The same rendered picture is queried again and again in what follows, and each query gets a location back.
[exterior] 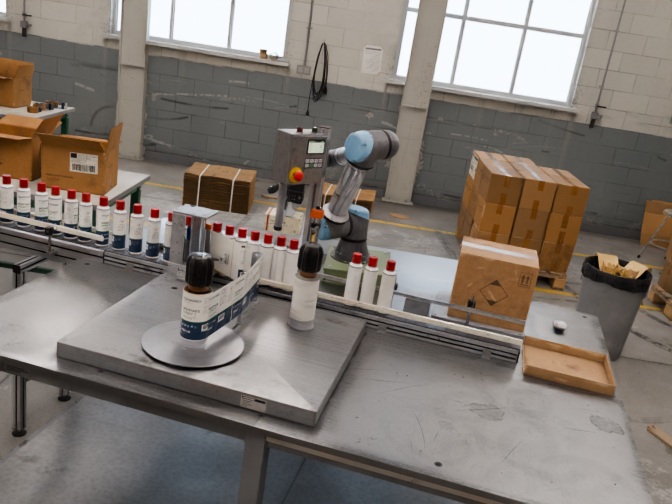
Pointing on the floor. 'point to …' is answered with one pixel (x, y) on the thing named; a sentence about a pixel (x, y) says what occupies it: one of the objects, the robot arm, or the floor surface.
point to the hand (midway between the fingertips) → (283, 217)
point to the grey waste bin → (610, 311)
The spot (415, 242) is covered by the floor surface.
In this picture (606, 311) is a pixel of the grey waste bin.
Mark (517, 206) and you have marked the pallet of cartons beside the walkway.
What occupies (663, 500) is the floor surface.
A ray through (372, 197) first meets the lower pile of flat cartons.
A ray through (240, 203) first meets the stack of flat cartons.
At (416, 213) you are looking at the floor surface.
